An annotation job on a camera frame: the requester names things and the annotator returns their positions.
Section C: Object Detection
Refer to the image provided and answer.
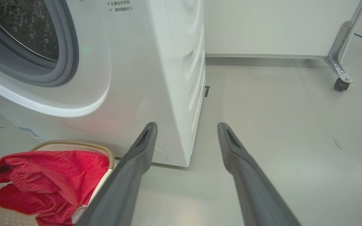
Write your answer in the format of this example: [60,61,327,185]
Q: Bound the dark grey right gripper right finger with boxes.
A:
[217,122,301,226]

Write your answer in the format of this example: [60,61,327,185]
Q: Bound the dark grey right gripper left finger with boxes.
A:
[76,122,158,226]

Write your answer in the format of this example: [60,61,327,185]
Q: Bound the red and white garment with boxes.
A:
[0,150,110,226]

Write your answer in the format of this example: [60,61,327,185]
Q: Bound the cream perforated laundry basket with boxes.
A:
[0,140,115,226]

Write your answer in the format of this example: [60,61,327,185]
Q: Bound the white front-load washing machine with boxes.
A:
[0,0,206,168]

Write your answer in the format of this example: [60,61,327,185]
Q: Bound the stainless steel washing machine drum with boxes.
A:
[0,0,59,62]

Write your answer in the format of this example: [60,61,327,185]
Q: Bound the round drain filter cover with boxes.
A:
[129,144,168,164]

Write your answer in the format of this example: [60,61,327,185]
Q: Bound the blue energy label sticker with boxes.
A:
[18,127,45,141]

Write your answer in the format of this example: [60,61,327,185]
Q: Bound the black caster wheel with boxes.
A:
[334,78,350,92]

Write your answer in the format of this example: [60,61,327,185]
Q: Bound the grey metal panel leg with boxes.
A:
[325,0,362,84]

